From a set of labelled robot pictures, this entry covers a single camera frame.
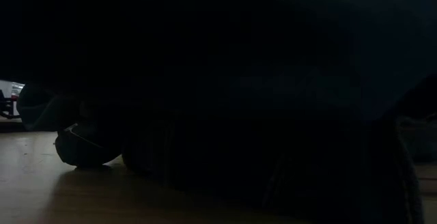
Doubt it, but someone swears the dark navy garment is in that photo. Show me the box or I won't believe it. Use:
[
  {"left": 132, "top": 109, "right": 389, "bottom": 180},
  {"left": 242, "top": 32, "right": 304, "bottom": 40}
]
[{"left": 0, "top": 0, "right": 437, "bottom": 169}]

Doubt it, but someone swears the black metal rig frame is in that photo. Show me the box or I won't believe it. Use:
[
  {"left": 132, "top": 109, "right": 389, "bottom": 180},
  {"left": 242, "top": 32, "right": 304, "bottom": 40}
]
[{"left": 0, "top": 116, "right": 25, "bottom": 132}]

